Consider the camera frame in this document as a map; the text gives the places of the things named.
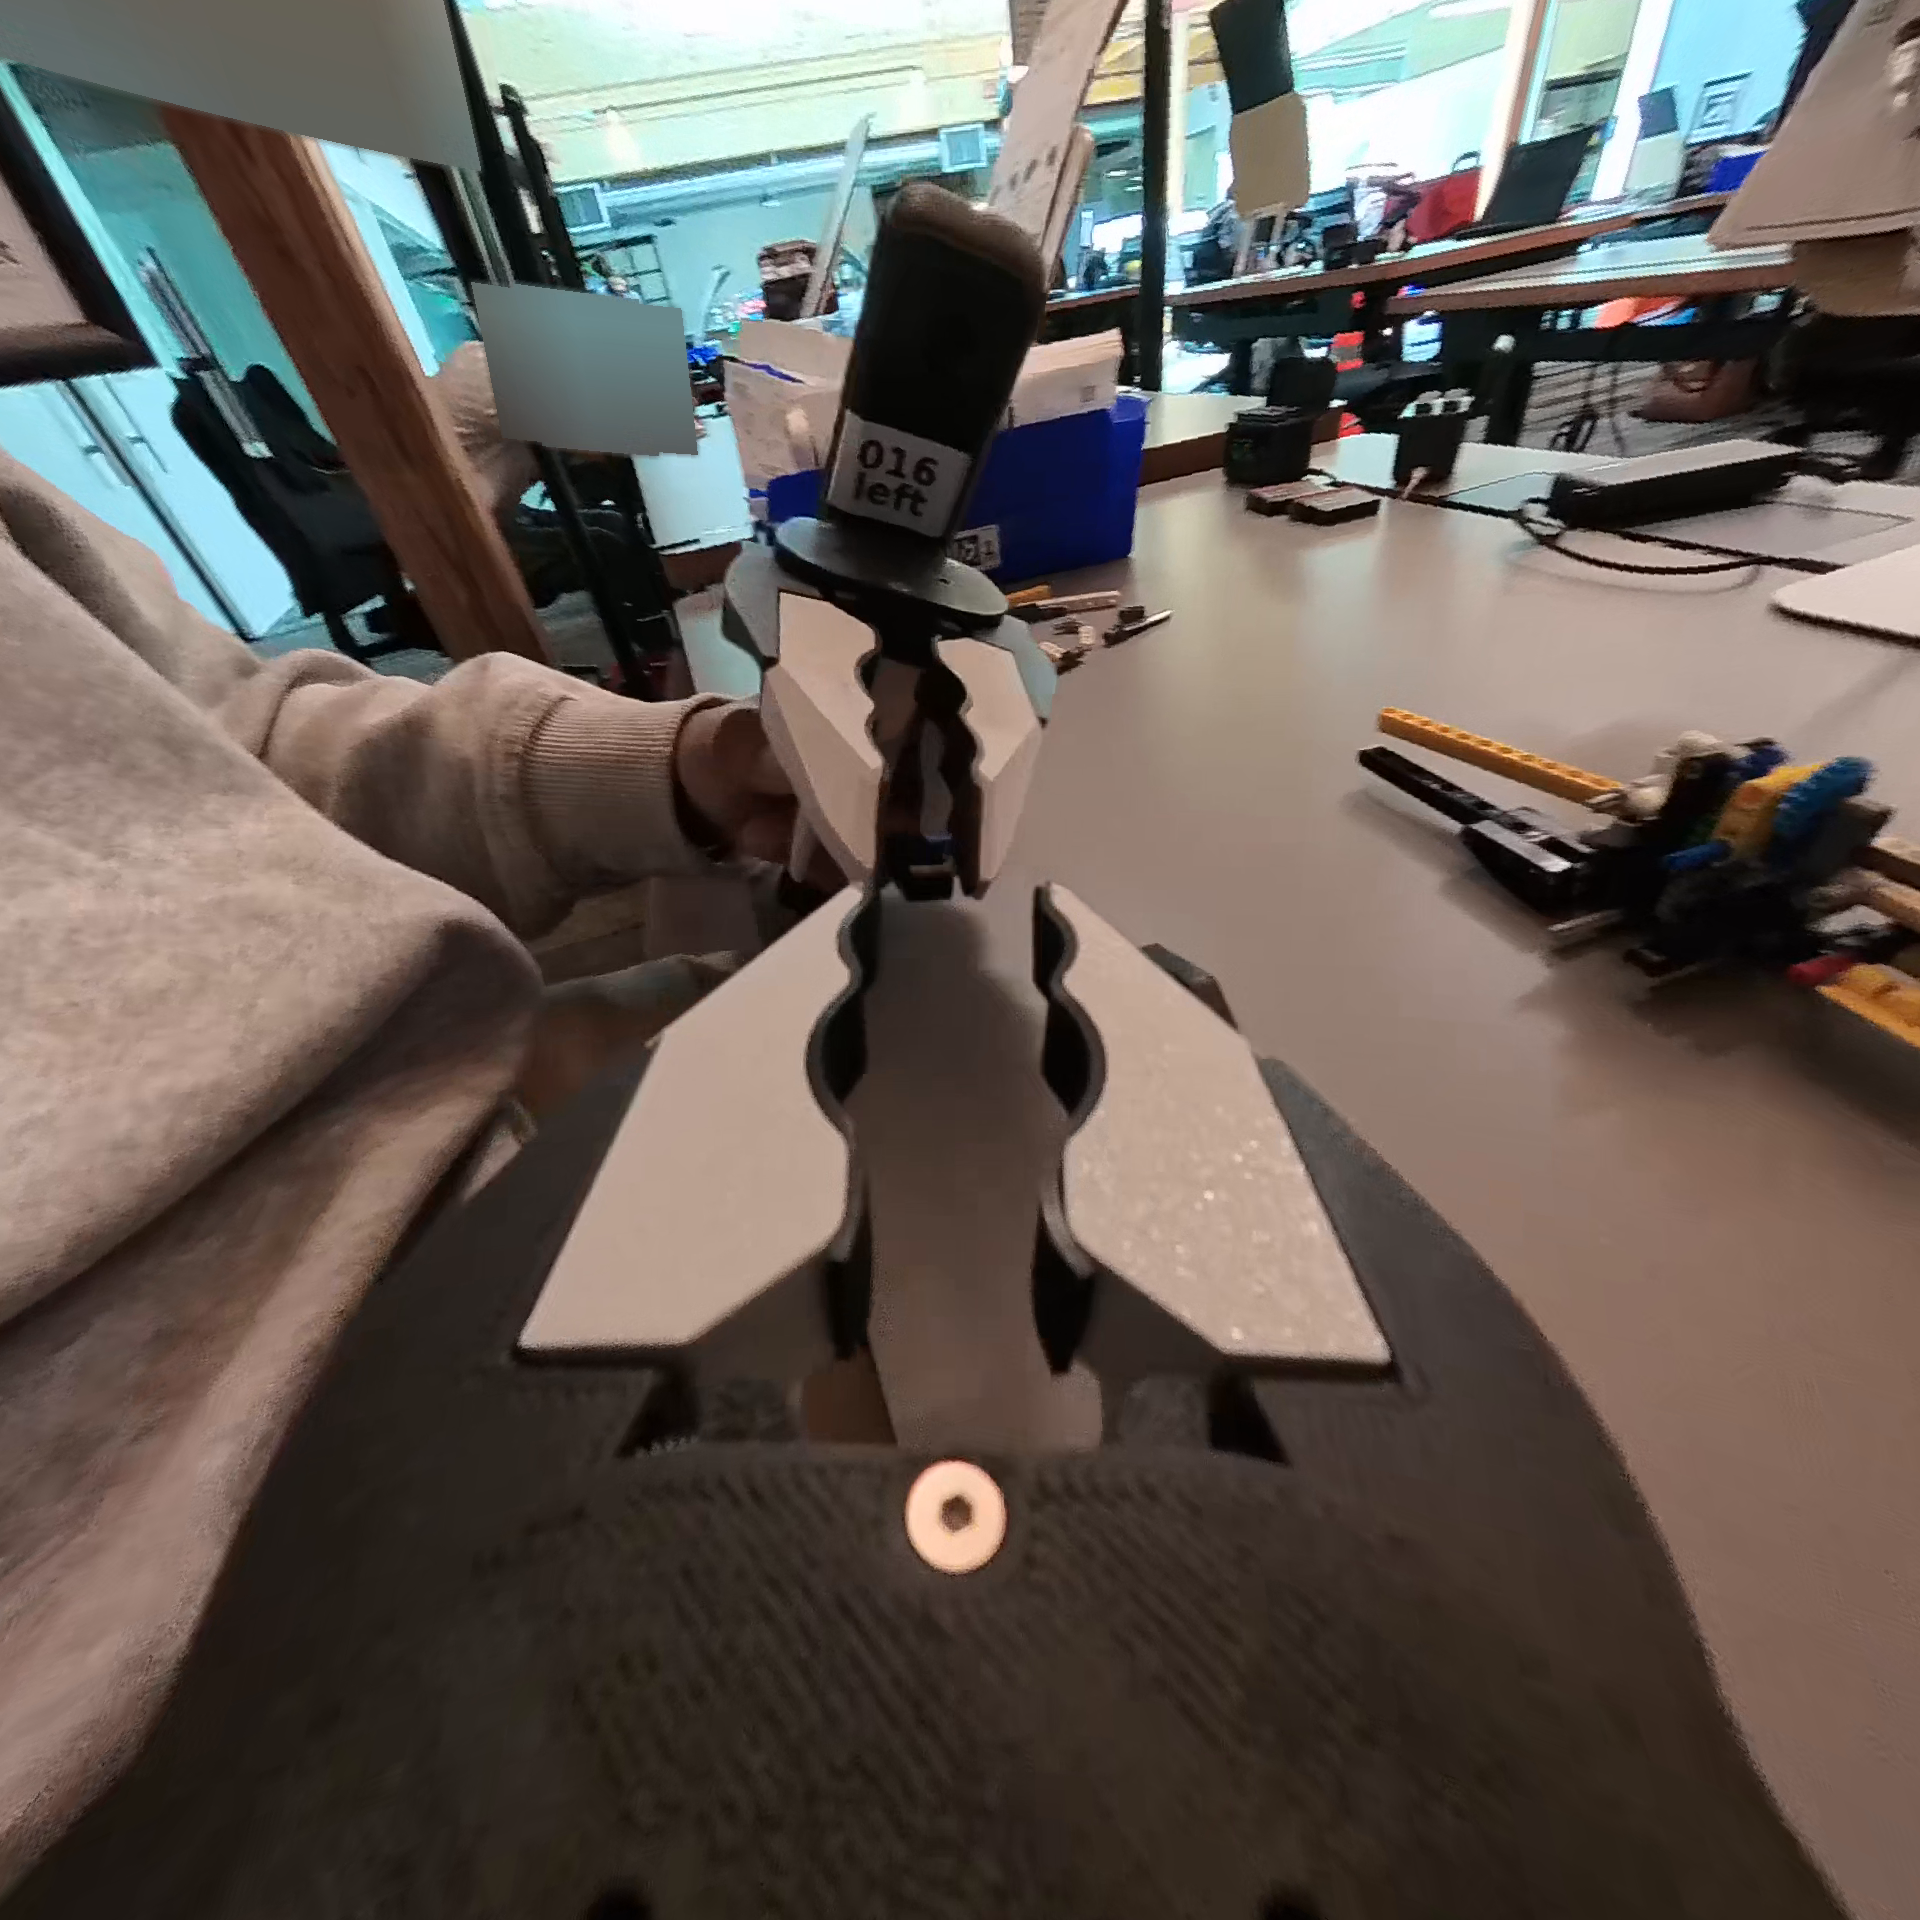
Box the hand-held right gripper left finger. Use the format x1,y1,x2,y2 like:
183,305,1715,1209
515,883,887,1366

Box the multicolour lego model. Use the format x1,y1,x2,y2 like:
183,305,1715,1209
1359,703,1920,1052

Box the black power brick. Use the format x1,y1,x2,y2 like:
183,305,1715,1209
1545,438,1805,529

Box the black cable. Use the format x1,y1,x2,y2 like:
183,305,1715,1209
1395,478,1849,580

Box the black office chair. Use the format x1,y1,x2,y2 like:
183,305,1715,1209
170,358,443,665

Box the white papers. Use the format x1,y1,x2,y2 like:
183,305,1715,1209
732,318,1127,481

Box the blue plastic bin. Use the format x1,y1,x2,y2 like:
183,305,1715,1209
765,387,1152,590

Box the wooden post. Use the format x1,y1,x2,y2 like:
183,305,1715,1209
157,104,553,665

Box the black stand pole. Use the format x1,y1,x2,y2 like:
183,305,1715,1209
1131,0,1176,395

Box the cardboard sign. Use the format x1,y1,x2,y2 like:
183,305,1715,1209
1707,0,1920,253

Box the black charger block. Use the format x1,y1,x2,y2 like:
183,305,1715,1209
1395,390,1482,485

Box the person's left forearm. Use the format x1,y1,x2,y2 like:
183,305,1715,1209
0,449,745,1328

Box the black laptop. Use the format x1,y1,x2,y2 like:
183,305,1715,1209
1475,125,1604,243

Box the long office desk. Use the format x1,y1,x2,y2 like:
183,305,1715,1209
1168,191,1920,441

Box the black square device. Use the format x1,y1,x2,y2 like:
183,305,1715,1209
1224,399,1340,486

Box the person's left hand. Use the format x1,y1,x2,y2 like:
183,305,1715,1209
672,696,842,903

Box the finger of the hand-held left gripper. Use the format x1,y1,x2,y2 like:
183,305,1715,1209
922,638,1050,903
760,590,923,888

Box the white flat pad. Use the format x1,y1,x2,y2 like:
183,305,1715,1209
1769,540,1920,648

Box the grey zip sweatshirt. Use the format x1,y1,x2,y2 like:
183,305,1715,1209
0,1035,647,1892

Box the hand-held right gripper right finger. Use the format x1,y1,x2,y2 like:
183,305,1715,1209
1032,883,1396,1376

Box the grey board panel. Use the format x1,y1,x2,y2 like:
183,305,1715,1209
469,279,703,457

